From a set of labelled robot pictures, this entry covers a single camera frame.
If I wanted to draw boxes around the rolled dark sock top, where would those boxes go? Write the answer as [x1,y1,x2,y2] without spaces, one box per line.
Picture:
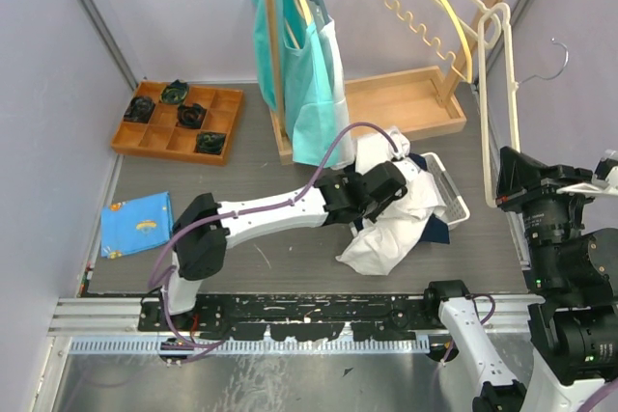
[160,79,189,105]

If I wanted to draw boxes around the rolled dark sock bottom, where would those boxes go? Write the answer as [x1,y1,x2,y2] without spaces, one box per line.
[195,131,226,155]

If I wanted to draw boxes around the teal hanging t shirt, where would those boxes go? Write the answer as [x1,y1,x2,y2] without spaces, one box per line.
[251,0,339,167]

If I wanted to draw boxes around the white perforated plastic basket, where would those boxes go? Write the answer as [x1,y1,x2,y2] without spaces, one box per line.
[421,152,470,231]

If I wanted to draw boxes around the wooden compartment tray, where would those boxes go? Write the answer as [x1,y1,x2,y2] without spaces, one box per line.
[111,80,244,166]

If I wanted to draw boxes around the rolled dark sock left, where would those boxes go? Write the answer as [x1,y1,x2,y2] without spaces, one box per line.
[123,96,155,124]

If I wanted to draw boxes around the blue folded cloth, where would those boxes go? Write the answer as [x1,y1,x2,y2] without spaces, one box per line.
[100,192,173,260]

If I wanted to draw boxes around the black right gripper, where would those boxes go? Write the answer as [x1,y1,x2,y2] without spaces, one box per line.
[495,142,603,288]

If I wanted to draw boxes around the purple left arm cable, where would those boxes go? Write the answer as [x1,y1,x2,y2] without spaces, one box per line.
[147,123,402,365]

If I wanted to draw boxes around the navy t shirt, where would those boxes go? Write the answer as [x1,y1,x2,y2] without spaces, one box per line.
[350,160,451,245]

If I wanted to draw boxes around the white slotted cable duct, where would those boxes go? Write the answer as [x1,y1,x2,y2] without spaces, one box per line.
[69,335,430,356]

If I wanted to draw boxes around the wooden clothes rack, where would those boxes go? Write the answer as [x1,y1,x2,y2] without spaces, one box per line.
[265,0,504,164]

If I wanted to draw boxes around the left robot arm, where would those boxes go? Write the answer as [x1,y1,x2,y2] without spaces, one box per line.
[158,159,416,331]

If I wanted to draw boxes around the rolled dark sock middle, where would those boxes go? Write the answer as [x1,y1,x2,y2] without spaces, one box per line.
[177,103,207,129]

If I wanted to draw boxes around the rolled dark sock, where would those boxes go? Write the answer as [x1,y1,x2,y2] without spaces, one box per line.
[160,79,189,105]
[195,131,226,155]
[177,103,207,129]
[123,96,155,124]

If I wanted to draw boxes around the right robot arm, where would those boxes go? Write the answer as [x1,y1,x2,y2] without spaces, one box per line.
[423,147,617,411]

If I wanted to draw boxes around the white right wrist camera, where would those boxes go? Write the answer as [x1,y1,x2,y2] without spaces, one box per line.
[557,150,618,198]

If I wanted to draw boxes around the white t shirt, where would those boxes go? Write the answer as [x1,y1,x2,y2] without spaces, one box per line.
[336,126,446,276]

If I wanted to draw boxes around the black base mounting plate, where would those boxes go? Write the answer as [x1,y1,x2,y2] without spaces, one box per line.
[137,291,450,342]

